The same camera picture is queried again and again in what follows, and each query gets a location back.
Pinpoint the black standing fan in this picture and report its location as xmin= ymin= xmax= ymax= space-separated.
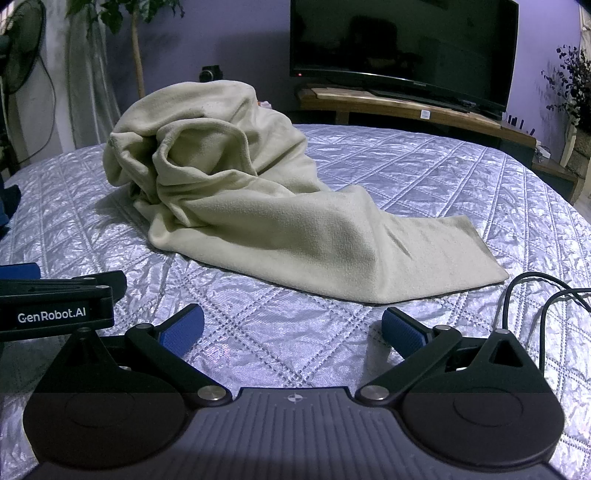
xmin=0 ymin=0 xmax=51 ymax=162

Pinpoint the white sheer curtain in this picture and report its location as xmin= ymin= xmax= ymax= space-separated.
xmin=65 ymin=14 xmax=121 ymax=148

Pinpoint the wooden television stand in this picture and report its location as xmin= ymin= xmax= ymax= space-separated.
xmin=295 ymin=85 xmax=539 ymax=158

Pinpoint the white quilted bed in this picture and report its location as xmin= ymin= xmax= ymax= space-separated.
xmin=0 ymin=122 xmax=591 ymax=480

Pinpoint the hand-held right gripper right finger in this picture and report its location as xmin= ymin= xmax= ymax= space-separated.
xmin=358 ymin=307 xmax=548 ymax=409

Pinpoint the black flat television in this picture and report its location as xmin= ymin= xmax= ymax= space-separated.
xmin=289 ymin=0 xmax=520 ymax=121

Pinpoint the low wooden bench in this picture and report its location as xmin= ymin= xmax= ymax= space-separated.
xmin=531 ymin=157 xmax=581 ymax=206

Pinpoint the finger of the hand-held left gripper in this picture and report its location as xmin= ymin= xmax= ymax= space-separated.
xmin=0 ymin=262 xmax=41 ymax=280
xmin=41 ymin=271 xmax=127 ymax=303

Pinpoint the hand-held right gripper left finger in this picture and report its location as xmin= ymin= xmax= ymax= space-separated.
xmin=44 ymin=304 xmax=233 ymax=409

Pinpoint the black cable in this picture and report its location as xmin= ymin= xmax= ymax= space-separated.
xmin=501 ymin=272 xmax=591 ymax=374

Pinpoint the white plant stand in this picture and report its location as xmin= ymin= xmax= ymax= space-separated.
xmin=560 ymin=124 xmax=579 ymax=168

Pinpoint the cream fleece garment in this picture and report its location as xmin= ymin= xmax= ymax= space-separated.
xmin=105 ymin=79 xmax=510 ymax=305

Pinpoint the dark blue garment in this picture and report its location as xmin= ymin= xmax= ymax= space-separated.
xmin=0 ymin=185 xmax=21 ymax=241

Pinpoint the green leafy indoor tree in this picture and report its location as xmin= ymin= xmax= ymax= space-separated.
xmin=67 ymin=0 xmax=185 ymax=100

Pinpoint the dark dried flower plant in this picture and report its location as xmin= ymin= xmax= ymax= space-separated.
xmin=540 ymin=44 xmax=591 ymax=134

